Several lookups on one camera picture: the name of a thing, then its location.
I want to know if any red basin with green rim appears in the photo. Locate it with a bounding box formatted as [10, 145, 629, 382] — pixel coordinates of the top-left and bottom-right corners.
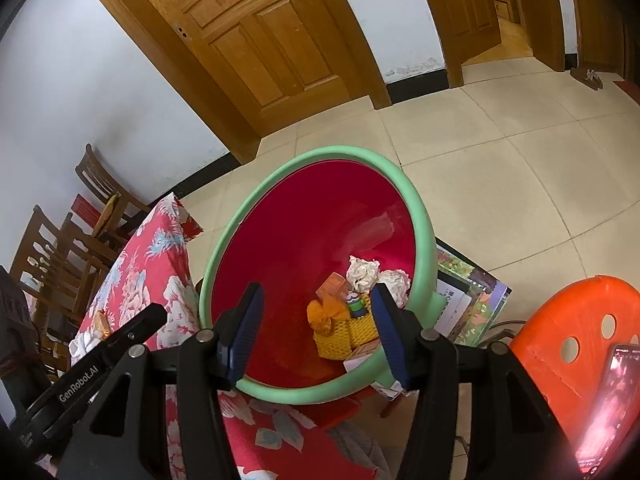
[199, 145, 446, 406]

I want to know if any smartphone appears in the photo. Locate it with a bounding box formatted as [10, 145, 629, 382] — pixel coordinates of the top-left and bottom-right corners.
[575, 344, 640, 476]

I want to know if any open wooden door leaf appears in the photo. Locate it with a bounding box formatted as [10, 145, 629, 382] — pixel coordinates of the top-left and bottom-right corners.
[410, 0, 502, 86]

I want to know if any closed wooden door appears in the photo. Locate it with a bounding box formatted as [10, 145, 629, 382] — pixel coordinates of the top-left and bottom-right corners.
[72, 0, 393, 166]

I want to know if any wooden door frame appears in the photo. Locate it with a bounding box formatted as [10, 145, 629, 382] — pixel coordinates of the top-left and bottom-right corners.
[510, 0, 581, 73]

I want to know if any white tissue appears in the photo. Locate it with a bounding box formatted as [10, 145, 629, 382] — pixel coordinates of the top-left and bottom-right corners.
[69, 330, 103, 357]

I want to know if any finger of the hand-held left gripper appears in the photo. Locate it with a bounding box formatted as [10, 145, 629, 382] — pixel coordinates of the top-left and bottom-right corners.
[102, 304, 169, 361]

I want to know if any colourful picture book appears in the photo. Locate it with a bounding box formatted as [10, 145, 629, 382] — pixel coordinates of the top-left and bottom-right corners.
[432, 237, 514, 347]

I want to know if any white book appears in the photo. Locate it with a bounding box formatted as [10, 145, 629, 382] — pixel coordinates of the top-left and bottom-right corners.
[431, 280, 474, 337]

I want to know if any red floral table cloth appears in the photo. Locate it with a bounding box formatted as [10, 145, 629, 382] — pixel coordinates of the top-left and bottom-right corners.
[70, 192, 391, 480]

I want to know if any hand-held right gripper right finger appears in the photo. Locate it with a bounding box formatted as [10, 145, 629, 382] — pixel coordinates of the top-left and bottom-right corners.
[370, 282, 583, 480]

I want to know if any white paper ball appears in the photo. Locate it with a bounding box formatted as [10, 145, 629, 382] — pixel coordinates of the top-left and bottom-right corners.
[346, 256, 382, 293]
[377, 269, 412, 308]

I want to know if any orange plastic stool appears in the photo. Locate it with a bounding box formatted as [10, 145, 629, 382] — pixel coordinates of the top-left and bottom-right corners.
[510, 275, 640, 476]

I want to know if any wooden chair with yellow cushion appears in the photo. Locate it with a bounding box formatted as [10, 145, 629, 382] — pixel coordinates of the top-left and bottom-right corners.
[75, 144, 153, 246]

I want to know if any yellow foam fruit net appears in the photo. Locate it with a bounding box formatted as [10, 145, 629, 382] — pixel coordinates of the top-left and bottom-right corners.
[312, 292, 381, 360]

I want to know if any dark cloth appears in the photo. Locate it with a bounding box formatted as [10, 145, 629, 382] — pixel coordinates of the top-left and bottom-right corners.
[0, 265, 52, 411]

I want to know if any pair of brown slippers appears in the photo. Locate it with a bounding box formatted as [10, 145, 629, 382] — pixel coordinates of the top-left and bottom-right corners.
[570, 67, 606, 91]

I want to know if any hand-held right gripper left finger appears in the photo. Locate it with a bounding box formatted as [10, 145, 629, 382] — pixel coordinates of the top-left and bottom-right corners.
[62, 282, 266, 480]

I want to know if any small orange box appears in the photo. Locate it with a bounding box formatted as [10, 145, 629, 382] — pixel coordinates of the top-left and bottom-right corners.
[317, 272, 354, 306]

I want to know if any small white box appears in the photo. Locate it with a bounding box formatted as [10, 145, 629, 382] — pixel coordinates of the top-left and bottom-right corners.
[344, 340, 384, 374]

